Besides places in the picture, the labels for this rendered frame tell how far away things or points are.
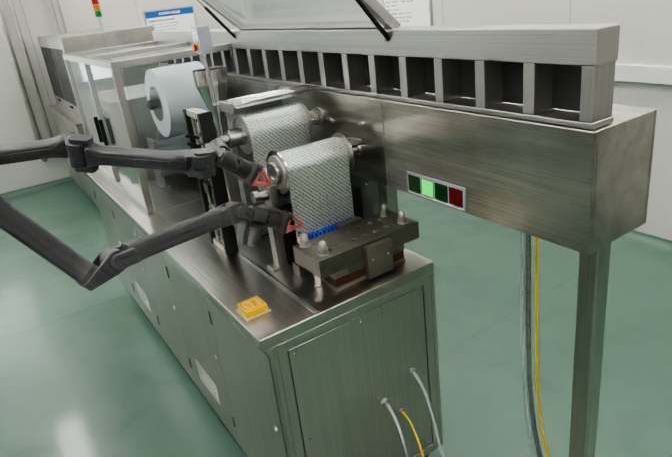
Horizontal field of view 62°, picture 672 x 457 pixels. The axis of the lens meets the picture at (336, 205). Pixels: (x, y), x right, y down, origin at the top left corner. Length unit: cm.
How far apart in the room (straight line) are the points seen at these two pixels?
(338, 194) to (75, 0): 564
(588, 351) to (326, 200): 92
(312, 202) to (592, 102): 93
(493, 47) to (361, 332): 94
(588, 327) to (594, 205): 47
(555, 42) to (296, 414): 126
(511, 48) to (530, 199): 37
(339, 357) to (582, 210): 86
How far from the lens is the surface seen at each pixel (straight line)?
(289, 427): 183
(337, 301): 173
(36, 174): 728
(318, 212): 188
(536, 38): 139
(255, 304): 174
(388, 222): 191
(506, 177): 152
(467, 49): 153
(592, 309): 172
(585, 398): 191
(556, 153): 141
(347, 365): 185
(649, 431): 273
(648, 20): 391
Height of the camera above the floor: 179
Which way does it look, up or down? 21 degrees down
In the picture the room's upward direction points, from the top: 7 degrees counter-clockwise
